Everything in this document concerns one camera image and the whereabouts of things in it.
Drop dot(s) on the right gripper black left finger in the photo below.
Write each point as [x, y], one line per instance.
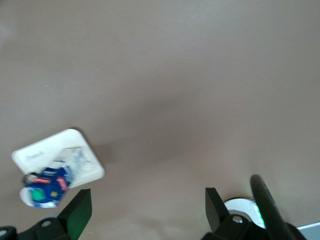
[72, 215]

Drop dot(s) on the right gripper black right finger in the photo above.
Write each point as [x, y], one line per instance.
[220, 220]

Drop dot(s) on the blue white milk carton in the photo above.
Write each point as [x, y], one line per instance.
[52, 185]

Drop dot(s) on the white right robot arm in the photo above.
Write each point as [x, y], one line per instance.
[237, 205]

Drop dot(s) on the cream tray with bear print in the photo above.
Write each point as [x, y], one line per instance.
[50, 147]

